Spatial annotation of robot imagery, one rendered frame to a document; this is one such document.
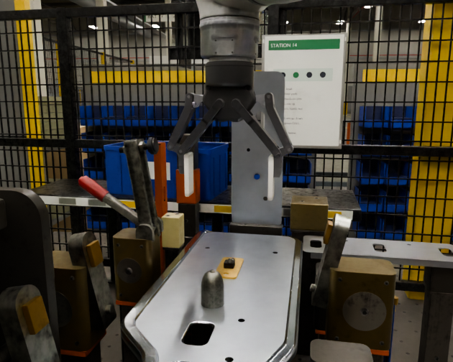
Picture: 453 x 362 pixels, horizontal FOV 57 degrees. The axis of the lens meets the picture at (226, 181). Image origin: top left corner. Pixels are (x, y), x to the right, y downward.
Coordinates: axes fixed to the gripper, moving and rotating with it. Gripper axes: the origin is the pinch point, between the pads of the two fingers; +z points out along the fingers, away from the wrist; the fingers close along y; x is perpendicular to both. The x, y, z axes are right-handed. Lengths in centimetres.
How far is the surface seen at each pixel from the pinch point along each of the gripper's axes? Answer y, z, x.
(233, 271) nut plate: 1.0, 13.3, -1.9
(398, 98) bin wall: 64, -14, 205
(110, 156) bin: -39, 1, 37
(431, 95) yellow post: 44, -15, 58
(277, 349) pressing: 9.9, 13.5, -22.0
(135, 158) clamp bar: -15.3, -5.0, -1.9
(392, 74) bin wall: 59, -28, 204
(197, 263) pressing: -5.9, 13.6, 0.9
